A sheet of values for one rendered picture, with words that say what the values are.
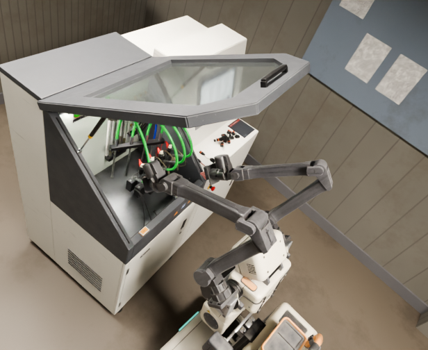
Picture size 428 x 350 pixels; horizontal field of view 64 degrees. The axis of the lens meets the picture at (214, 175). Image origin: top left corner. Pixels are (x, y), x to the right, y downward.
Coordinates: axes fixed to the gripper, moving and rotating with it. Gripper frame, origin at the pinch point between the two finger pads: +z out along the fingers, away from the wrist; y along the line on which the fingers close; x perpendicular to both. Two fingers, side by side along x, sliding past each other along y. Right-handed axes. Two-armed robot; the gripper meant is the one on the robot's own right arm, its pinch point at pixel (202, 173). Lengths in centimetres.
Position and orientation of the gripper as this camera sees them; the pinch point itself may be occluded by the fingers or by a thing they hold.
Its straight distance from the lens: 182.7
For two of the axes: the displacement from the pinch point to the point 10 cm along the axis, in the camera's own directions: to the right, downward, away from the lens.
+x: -7.3, 3.2, -6.1
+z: -6.5, -0.5, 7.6
